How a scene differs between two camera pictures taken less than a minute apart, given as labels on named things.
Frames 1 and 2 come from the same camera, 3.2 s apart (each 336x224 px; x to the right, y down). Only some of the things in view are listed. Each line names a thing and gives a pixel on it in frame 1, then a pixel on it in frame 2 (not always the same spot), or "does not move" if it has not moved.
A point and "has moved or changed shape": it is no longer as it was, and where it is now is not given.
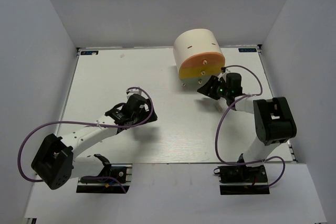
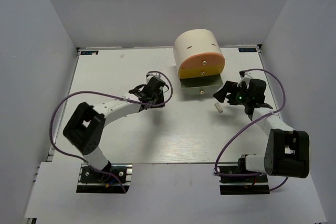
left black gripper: [146, 114] to [161, 100]
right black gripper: [207, 89] to [230, 87]
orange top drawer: [208, 59] does not move
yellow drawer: [200, 72] does not move
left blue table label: [88, 52] does not move
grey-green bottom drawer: [195, 83] has moved or changed shape
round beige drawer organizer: [198, 56] does not move
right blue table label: [247, 50] does not move
